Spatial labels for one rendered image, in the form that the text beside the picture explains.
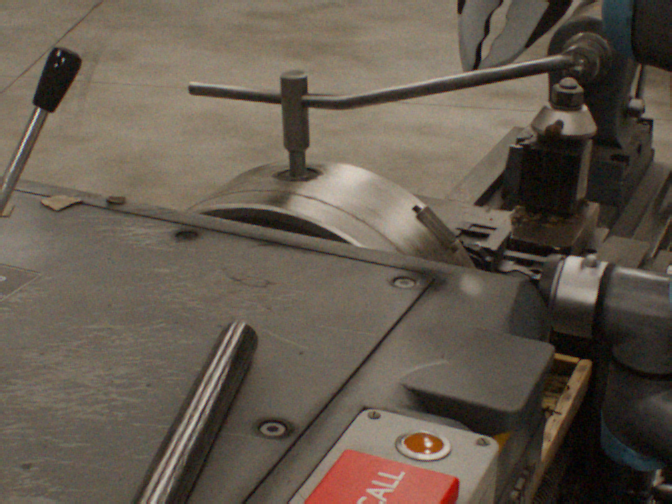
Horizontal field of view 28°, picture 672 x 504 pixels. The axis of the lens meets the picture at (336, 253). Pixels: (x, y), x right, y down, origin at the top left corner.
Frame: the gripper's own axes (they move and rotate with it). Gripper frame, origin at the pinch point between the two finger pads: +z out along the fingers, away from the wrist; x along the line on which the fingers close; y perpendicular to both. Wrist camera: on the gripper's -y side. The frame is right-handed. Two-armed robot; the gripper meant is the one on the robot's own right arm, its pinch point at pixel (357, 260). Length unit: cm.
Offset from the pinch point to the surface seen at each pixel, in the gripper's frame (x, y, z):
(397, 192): 14.7, -17.1, -9.3
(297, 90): 23.3, -21.0, -1.6
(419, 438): 18, -59, -25
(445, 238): 11.1, -16.3, -13.6
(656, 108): -108, 447, 29
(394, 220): 14.0, -21.5, -10.7
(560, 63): 29.0, -22.7, -22.8
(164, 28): -108, 457, 273
